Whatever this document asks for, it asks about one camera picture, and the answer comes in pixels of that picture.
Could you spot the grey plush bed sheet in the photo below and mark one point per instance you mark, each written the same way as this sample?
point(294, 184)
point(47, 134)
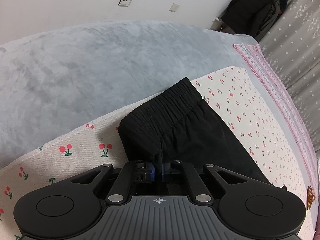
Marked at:
point(53, 83)

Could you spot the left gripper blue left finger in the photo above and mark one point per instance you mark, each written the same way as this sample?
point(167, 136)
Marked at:
point(144, 172)

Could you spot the pink striped cloth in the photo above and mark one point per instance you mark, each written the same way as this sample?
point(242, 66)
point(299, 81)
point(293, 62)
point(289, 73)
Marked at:
point(253, 56)

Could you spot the white wall switch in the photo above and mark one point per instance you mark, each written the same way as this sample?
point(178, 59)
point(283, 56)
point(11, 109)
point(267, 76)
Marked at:
point(124, 3)

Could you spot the black pants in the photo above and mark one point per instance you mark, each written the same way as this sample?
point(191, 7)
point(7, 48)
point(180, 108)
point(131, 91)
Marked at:
point(178, 124)

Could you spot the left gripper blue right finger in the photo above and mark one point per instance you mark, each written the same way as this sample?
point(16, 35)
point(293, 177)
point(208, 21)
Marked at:
point(170, 171)

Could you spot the grey star curtain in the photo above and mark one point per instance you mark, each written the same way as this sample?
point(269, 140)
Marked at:
point(291, 48)

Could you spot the cherry print cloth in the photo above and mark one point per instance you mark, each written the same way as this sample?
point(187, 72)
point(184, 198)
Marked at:
point(276, 141)

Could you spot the brown hair clip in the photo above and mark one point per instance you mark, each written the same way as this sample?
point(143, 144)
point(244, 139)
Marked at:
point(310, 198)

